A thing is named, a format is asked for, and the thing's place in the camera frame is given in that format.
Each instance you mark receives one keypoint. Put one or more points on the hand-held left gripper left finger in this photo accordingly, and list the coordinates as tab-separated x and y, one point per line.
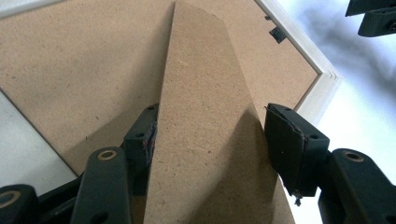
141	146

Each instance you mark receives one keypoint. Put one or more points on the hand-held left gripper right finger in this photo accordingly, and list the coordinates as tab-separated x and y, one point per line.
292	149

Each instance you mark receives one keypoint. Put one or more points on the wooden picture frame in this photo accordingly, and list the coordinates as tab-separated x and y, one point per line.
202	109

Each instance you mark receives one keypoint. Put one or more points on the white sheet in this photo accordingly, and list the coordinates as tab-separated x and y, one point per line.
358	124

